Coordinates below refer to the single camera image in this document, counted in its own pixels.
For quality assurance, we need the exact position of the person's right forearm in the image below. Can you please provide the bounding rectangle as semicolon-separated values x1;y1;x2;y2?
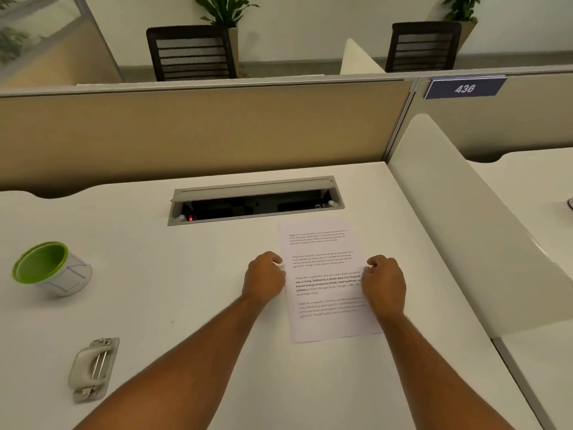
374;308;516;430

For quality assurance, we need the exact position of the printed white paper sheet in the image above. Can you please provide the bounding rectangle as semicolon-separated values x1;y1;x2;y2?
277;215;385;345

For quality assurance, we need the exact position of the grey desk cable box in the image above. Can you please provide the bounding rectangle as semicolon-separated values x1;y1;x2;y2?
168;176;346;227

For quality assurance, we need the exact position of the white curved desk divider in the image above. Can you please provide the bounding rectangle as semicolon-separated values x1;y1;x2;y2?
387;113;573;339
340;38;386;75

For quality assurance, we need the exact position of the grey hole punch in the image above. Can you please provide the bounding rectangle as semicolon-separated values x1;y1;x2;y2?
67;337;121;404

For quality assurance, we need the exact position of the person's right hand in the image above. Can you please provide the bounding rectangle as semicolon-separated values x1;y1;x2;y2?
359;254;407;322

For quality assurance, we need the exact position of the beige desk partition panel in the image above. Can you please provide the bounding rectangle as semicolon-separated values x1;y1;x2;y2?
394;66;573;164
0;79;415;199

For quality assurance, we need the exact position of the black mesh office chair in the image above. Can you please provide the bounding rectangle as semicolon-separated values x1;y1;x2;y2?
385;21;462;73
146;25;238;82

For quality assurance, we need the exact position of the person's left hand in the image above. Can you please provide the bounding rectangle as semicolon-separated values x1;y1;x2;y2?
242;251;287;304

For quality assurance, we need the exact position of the person's left forearm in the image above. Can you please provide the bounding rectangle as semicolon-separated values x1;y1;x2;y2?
71;294;273;430

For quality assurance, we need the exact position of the glass partition wall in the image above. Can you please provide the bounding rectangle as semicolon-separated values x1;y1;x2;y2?
0;0;125;87

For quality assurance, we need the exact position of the blue number sign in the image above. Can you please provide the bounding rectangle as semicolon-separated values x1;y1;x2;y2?
424;76;508;100

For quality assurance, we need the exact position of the green potted plant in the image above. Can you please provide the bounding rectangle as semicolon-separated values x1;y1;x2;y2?
441;0;483;54
192;0;261;78

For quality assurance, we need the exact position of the green-rimmed white cup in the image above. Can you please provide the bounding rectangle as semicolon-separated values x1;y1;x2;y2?
12;241;93;299

